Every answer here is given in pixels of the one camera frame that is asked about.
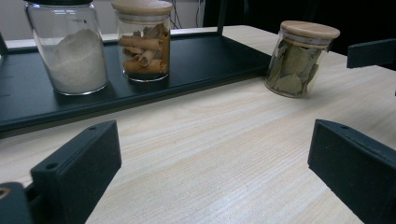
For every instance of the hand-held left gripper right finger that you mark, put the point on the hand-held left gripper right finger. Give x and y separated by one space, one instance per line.
358 168

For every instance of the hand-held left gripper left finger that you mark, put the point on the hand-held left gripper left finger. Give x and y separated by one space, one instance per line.
77 174

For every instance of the wooden-lid glass jar bay leaves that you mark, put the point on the wooden-lid glass jar bay leaves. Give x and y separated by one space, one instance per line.
292 71

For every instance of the metal-lid glass jar white powder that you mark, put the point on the metal-lid glass jar white powder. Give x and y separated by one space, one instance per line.
74 62

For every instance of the wooden-lid glass jar cinnamon sticks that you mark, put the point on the wooden-lid glass jar cinnamon sticks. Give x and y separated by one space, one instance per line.
144 53

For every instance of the black two-tier metal rack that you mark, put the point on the black two-tier metal rack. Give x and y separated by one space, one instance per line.
199 62

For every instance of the black curtain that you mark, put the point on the black curtain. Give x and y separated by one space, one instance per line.
311 12

